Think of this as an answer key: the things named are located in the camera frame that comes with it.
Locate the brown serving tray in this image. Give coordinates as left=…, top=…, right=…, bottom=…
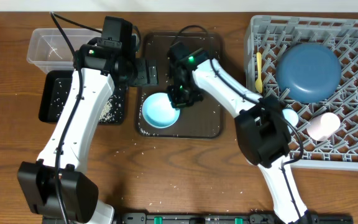
left=135, top=32, right=224, bottom=139

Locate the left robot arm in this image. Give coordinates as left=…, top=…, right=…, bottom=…
left=17, top=16, right=155, bottom=223

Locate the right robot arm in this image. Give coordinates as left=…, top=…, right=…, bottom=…
left=167, top=40, right=313, bottom=223

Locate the grey dishwasher rack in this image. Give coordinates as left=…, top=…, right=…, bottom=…
left=244, top=15, right=358, bottom=171

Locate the clear plastic waste bin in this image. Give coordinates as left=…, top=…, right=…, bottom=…
left=27, top=28, right=101, bottom=74

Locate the dark blue plate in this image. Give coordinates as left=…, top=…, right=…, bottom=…
left=275, top=43, right=341, bottom=103

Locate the pink plastic cup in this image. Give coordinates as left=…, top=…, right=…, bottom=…
left=306, top=113, right=341, bottom=141

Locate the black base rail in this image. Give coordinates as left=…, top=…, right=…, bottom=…
left=112, top=213, right=354, bottom=224

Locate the black rectangular waste tray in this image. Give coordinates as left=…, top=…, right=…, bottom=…
left=39, top=70, right=127, bottom=125

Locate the light blue bowl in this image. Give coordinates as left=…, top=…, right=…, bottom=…
left=142, top=93, right=180, bottom=129

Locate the white rice pile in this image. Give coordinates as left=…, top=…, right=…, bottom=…
left=99, top=99, right=112, bottom=123

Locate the yellow plastic spoon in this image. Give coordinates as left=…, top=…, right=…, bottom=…
left=255, top=52, right=263, bottom=93

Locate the light blue plastic cup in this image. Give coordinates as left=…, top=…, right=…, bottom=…
left=282, top=108, right=299, bottom=133

